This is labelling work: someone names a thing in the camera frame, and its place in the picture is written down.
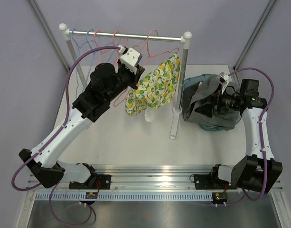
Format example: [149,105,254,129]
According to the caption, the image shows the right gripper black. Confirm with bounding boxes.
[195,83,240,118]

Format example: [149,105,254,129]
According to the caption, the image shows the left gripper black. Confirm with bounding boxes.
[105,58,145,102]

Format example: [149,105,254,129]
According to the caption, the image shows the plain grey skirt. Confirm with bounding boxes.
[183,75,241,131]

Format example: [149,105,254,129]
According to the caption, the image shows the lemon print skirt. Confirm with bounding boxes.
[124,53,181,116]

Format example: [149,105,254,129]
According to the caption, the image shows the pink wire hanger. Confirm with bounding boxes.
[94,29,113,63]
[113,29,180,107]
[111,30,146,67]

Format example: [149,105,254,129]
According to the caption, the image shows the blue wire hanger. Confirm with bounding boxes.
[84,28,117,81]
[71,28,88,92]

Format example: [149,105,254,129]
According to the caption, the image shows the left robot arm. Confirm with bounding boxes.
[19,62,145,189]

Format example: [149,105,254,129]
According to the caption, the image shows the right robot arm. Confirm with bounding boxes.
[193,79,282,194]

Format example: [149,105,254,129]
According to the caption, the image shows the blue plastic basket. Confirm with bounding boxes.
[183,73,242,133]

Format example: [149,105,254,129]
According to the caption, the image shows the clothes rack silver white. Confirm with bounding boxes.
[59,23,192,140]

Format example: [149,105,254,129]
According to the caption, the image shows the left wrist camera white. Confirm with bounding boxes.
[118,45,142,74]

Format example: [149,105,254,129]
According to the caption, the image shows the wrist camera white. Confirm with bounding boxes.
[118,45,142,74]
[216,72,231,95]

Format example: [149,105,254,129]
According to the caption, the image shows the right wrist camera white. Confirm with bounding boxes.
[216,72,231,95]

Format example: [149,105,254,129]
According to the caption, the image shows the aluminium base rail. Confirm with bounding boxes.
[26,165,283,192]

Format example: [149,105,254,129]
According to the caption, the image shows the left frame post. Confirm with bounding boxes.
[27,0,70,72]

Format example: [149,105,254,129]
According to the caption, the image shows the frame post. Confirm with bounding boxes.
[27,0,70,72]
[233,0,278,70]

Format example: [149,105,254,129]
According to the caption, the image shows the right frame post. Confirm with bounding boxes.
[233,0,278,70]

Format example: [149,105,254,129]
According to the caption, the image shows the white slotted cable duct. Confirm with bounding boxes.
[36,191,213,201]

